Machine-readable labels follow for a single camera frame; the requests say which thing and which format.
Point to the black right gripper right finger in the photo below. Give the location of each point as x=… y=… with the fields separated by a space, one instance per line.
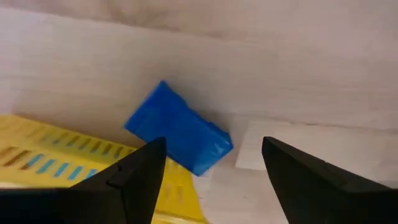
x=311 y=193

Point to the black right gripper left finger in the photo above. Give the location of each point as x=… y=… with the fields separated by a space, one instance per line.
x=124 y=193

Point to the dark blue box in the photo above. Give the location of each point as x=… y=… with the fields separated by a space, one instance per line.
x=180 y=130

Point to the yellow plastic basket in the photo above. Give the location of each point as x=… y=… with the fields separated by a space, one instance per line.
x=46 y=146

